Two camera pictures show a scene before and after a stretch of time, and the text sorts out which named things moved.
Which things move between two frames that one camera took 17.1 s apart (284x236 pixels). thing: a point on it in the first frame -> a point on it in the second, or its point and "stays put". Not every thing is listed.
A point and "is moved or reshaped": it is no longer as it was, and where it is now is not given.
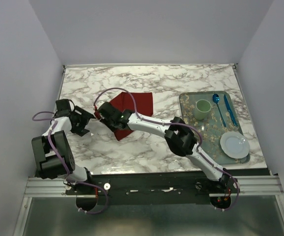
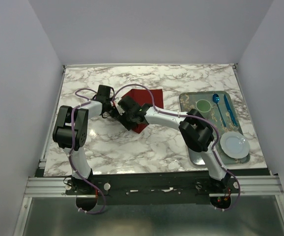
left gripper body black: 76,118 -> 110,108
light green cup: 203,107 stays put
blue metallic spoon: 215,98 stays put
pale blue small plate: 234,144 stays put
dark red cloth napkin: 124,101 is moved or reshaped
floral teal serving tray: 213,115 stays put
